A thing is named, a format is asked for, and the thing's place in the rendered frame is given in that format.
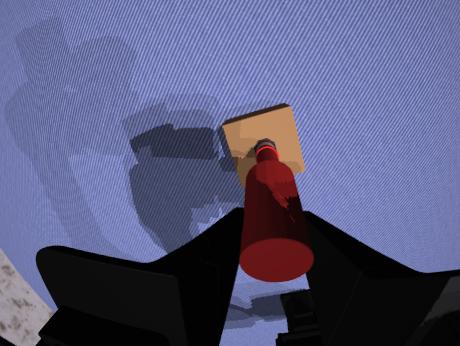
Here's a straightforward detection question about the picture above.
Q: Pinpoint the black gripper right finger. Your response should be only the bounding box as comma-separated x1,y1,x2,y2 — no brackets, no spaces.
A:
303,210,460,346

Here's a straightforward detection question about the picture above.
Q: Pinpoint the tan wooden block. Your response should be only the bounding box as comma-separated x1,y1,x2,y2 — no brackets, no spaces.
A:
222,103,306,188

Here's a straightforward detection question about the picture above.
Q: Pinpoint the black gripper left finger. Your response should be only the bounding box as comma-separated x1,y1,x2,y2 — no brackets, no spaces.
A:
36,208,245,346

